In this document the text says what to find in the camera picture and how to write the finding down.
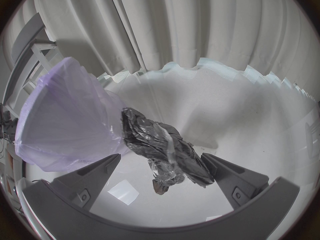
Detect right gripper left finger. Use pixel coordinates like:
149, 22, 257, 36
53, 153, 122, 211

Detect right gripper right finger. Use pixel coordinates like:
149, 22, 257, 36
201, 152, 270, 210

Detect black plastic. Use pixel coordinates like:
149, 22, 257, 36
121, 106, 216, 196

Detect purple plastic bag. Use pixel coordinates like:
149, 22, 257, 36
14, 57, 126, 173

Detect white curtain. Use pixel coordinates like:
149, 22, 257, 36
2, 0, 146, 86
109, 0, 318, 102

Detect grey padded white chair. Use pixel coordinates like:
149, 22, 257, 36
2, 12, 65, 109

